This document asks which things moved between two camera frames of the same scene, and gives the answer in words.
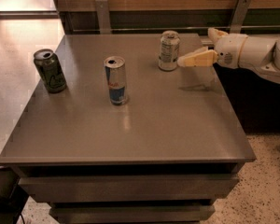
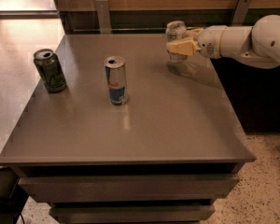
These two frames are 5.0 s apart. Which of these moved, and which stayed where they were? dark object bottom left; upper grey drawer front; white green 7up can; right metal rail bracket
Moved: white green 7up can
Stayed: dark object bottom left; right metal rail bracket; upper grey drawer front
